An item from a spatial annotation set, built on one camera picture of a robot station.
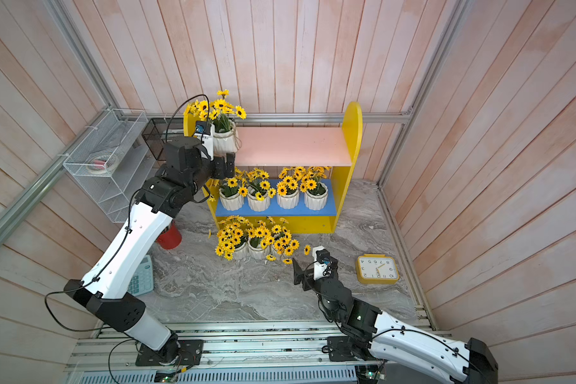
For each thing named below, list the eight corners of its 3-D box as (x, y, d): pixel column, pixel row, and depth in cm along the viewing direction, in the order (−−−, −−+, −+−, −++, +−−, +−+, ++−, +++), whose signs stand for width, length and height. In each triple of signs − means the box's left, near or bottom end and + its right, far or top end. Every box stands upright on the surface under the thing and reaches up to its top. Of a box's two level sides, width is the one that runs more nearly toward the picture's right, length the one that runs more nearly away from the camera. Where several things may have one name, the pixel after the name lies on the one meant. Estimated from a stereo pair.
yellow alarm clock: (359, 284, 90) (361, 281, 87) (353, 258, 97) (355, 253, 94) (398, 284, 90) (402, 281, 87) (390, 258, 97) (393, 254, 94)
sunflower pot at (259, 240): (249, 260, 96) (244, 238, 83) (251, 240, 102) (247, 217, 89) (273, 260, 96) (271, 238, 83) (273, 240, 102) (272, 217, 89)
